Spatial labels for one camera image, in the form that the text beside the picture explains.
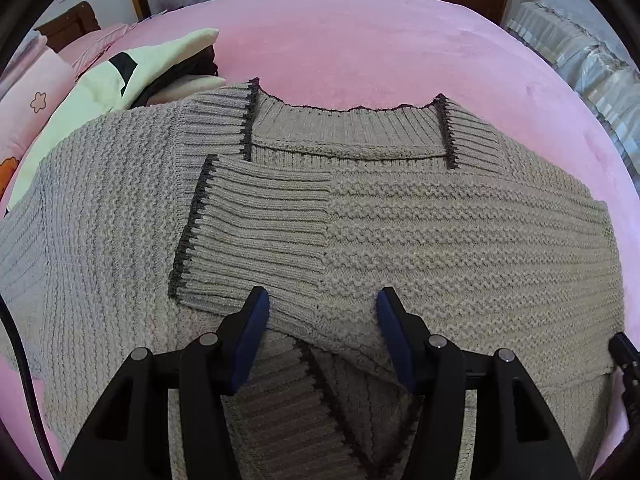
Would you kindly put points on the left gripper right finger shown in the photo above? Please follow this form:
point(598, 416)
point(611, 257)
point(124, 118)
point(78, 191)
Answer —
point(516, 435)

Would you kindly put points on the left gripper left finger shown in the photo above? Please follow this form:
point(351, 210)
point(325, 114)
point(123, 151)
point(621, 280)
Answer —
point(126, 434)

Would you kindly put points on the beige knit sweater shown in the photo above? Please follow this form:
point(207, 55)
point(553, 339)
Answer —
point(146, 227)

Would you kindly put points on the pale yellow folded garment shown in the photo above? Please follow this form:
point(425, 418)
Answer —
point(127, 79)

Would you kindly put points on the pink cartoon pillow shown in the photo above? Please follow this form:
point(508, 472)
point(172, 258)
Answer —
point(28, 105)

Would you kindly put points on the dark wooden headboard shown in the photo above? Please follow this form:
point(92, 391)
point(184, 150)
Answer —
point(69, 26)

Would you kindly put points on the pink bed sheet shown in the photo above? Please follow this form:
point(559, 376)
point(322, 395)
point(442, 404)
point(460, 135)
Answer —
point(383, 54)

